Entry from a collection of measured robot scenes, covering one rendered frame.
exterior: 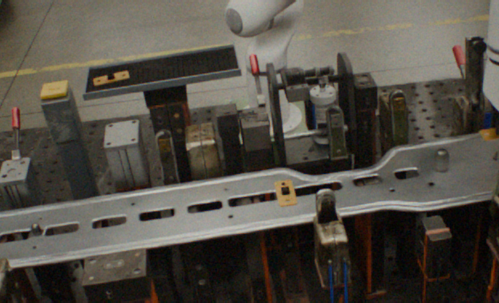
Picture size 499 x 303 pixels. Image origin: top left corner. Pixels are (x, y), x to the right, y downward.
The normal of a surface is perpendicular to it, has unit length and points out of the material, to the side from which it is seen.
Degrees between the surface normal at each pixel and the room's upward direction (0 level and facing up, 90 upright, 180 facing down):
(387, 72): 0
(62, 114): 90
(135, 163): 90
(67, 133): 90
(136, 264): 0
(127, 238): 0
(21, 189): 90
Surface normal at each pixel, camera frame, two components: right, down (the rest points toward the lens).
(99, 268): -0.11, -0.82
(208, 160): 0.11, 0.56
